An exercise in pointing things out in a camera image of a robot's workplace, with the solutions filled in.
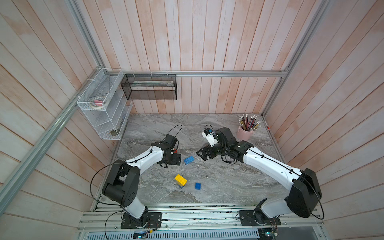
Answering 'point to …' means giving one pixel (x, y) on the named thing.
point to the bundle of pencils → (249, 123)
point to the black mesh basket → (150, 86)
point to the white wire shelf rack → (110, 122)
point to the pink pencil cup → (242, 135)
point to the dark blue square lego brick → (198, 186)
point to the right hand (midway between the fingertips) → (202, 149)
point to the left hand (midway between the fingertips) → (171, 162)
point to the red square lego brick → (176, 151)
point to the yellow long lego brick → (180, 180)
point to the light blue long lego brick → (189, 160)
